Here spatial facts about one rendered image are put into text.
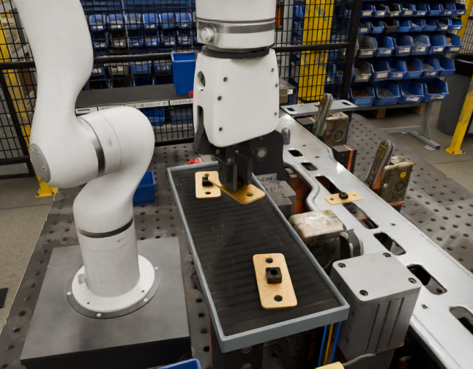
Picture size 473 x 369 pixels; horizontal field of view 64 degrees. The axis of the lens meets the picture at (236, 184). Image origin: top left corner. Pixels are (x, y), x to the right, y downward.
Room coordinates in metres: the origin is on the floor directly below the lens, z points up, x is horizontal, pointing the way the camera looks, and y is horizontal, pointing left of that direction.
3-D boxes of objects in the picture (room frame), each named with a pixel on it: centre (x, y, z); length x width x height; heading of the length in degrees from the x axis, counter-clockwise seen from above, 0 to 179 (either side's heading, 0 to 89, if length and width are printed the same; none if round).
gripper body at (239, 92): (0.44, 0.00, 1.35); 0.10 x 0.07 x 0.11; 128
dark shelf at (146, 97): (1.55, 0.21, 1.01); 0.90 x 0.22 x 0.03; 107
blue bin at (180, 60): (1.58, 0.11, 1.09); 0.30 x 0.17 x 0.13; 101
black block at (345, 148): (1.06, -0.33, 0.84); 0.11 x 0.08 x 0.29; 107
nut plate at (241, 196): (0.44, 0.00, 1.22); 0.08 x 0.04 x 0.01; 38
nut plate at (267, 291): (0.32, -0.04, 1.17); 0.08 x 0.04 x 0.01; 5
